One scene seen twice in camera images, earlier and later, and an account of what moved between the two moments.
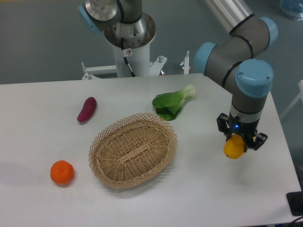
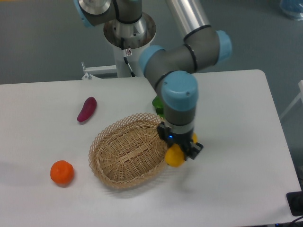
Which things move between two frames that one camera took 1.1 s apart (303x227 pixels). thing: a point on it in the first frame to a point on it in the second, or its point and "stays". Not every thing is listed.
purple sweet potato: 89,107 stays
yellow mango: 234,147 to 174,156
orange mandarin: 62,172 stays
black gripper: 247,130 to 183,140
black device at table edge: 295,199 stays
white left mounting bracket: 90,72 stays
